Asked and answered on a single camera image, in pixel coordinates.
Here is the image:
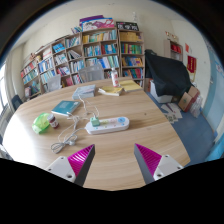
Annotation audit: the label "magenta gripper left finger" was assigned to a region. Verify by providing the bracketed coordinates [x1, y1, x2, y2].
[46, 144, 95, 186]

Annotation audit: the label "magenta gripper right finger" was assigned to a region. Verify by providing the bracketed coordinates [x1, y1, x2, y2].
[134, 144, 183, 184]

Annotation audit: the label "green charger plug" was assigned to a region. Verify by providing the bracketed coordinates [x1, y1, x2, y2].
[90, 117, 100, 127]

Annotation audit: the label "small red-label jar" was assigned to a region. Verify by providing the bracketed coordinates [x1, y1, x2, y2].
[47, 114, 59, 129]

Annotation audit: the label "white power strip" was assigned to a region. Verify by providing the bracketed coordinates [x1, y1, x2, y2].
[85, 117, 129, 135]

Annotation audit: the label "green plastic bag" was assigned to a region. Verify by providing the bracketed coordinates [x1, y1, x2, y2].
[32, 113, 49, 134]

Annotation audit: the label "papers on floor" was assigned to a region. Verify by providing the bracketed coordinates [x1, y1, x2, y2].
[161, 103, 182, 124]

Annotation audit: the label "teal book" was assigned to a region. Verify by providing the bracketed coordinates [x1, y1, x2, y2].
[51, 100, 80, 116]

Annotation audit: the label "white storage box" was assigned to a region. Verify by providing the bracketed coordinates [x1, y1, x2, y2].
[150, 80, 173, 103]

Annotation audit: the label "brown cardboard box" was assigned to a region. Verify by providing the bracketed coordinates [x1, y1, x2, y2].
[178, 86, 200, 112]

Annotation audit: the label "yellow notebook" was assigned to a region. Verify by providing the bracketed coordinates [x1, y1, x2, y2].
[120, 80, 142, 92]

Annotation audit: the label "grey chair left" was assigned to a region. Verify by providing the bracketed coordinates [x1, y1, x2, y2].
[47, 75, 62, 92]

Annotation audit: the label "dark blue chair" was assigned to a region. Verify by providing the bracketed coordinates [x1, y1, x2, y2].
[11, 95, 22, 110]

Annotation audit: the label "black cloth cover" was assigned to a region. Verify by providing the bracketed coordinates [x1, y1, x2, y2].
[145, 50, 192, 96]

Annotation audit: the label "grey mesh chair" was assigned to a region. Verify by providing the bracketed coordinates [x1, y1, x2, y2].
[78, 64, 104, 83]

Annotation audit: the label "white plastic bottle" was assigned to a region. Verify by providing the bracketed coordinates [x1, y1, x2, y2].
[111, 68, 120, 87]

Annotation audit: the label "colourful boxes atop shelf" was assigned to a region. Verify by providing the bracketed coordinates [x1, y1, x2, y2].
[80, 15, 115, 31]

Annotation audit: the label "white charger cable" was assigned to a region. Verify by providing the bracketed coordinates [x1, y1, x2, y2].
[50, 95, 100, 155]

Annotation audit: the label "red wall banner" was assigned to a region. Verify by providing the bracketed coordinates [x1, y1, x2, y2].
[187, 56, 197, 73]

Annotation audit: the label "small wall shelf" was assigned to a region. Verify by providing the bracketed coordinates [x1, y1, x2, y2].
[164, 40, 183, 61]

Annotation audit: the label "wooden bookshelf wall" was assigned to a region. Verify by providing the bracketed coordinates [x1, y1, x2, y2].
[20, 28, 145, 99]

